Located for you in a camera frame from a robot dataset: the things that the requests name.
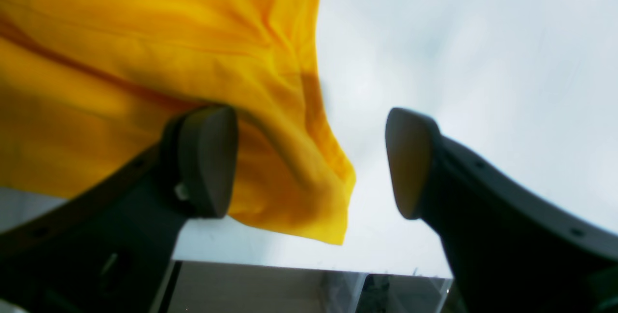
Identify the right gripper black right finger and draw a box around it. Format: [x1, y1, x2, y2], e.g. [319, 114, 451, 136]
[385, 108, 618, 313]

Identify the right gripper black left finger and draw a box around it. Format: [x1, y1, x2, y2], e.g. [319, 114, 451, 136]
[0, 106, 239, 313]

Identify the orange T-shirt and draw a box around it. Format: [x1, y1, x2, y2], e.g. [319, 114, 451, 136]
[0, 0, 355, 245]

